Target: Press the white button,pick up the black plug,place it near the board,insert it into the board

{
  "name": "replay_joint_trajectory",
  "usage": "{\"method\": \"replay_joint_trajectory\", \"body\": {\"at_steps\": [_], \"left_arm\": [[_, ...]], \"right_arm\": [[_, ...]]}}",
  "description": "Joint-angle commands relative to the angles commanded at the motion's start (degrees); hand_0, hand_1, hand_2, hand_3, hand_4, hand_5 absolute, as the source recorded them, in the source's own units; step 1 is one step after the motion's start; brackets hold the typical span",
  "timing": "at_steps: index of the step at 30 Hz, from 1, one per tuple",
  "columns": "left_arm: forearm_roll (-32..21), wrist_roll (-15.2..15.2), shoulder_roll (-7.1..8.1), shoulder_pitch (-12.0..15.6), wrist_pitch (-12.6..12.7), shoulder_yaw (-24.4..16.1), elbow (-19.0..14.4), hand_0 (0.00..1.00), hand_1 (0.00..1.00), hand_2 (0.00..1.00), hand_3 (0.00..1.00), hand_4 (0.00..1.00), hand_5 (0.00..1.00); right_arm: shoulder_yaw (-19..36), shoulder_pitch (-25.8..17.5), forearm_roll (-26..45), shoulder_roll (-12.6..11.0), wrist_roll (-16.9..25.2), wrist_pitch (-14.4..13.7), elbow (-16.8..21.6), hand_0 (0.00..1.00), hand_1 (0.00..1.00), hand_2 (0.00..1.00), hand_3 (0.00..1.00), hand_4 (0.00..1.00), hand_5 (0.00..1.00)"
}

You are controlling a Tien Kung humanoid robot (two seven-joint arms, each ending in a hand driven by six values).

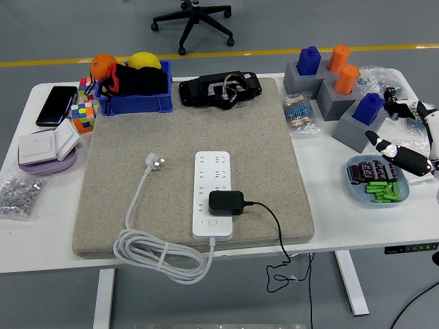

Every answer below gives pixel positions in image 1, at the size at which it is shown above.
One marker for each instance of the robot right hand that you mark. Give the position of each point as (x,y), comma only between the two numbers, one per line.
(433,127)

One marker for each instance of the black plug adapter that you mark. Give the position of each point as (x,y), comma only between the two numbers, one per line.
(226,203)

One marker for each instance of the white power strip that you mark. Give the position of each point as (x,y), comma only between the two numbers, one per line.
(212,164)

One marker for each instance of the bundle of large black capacitors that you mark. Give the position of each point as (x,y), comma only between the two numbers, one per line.
(395,116)

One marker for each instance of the black capacitor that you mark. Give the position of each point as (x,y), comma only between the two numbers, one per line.
(380,169)
(356,174)
(392,174)
(367,170)

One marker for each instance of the blue square peg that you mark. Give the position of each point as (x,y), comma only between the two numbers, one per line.
(308,61)
(368,109)

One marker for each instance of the green battery cell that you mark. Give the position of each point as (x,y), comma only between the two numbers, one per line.
(383,196)
(396,191)
(388,189)
(375,190)
(385,201)
(376,185)

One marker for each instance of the grey foam block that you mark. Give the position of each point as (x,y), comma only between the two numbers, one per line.
(331,103)
(353,135)
(296,87)

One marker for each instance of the orange cylinder peg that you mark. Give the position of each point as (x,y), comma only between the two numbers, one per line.
(337,58)
(346,80)

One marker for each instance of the light blue tray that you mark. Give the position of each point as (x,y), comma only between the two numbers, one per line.
(360,197)

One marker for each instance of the black table control panel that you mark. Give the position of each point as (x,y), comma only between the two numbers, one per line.
(411,248)

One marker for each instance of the bag of tan blue resistors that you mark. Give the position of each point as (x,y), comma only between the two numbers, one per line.
(300,113)

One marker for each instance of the white table leg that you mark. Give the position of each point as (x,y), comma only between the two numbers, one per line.
(104,298)
(353,291)

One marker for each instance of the open black electronic device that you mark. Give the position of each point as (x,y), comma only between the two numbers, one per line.
(199,90)

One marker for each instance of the black office chair base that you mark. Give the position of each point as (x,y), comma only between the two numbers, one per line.
(196,16)

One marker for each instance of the grey-brown mat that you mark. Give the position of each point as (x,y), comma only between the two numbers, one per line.
(137,137)

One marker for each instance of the yellow lemon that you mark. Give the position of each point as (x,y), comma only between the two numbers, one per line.
(144,61)

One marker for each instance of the blue plastic bin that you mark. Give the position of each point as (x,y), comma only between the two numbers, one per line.
(137,103)

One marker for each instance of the orange fruit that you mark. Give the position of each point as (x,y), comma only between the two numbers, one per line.
(103,65)

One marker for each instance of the colourful puzzle cube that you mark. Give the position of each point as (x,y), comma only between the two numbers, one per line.
(84,118)
(84,85)

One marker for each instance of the black smartphone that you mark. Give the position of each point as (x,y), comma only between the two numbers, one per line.
(56,106)

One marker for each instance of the purple round plate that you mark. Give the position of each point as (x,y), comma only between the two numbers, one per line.
(48,168)

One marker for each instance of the bag of metal nuts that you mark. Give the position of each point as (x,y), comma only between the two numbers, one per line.
(19,195)

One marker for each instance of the white wall switch panel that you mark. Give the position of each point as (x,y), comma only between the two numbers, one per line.
(36,147)
(67,140)

